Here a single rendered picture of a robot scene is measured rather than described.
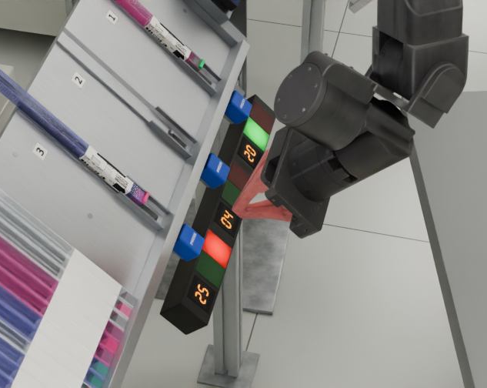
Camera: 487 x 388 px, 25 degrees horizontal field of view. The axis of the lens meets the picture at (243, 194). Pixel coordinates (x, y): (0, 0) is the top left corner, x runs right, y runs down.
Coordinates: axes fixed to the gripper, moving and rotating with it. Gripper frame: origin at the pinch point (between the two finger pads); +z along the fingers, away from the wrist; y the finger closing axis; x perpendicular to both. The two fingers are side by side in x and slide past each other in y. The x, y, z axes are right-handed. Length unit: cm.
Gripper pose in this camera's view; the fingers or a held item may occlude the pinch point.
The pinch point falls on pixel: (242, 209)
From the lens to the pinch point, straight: 111.3
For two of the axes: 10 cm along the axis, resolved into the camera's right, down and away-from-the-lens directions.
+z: -6.8, 3.7, 6.3
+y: -2.5, 6.9, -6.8
